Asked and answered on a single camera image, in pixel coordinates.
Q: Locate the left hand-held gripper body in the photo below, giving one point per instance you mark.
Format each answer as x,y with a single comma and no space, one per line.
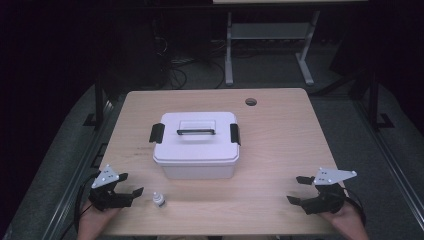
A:
106,200

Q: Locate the person's right hand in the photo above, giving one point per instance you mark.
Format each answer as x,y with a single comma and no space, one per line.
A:
350,225

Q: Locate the small white dropper bottle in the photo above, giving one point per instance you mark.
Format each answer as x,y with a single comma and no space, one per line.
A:
159,199

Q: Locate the grey metal floor rail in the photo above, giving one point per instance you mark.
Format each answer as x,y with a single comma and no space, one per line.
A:
393,166
76,186

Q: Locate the person's left hand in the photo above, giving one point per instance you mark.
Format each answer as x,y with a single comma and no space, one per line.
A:
91,223

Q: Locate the black stand post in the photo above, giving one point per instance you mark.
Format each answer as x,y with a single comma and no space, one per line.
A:
373,100
99,100

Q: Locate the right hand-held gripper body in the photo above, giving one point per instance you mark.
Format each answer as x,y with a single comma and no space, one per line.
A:
328,200

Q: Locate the grey metal frame table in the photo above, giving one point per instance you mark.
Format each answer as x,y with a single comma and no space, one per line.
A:
266,31

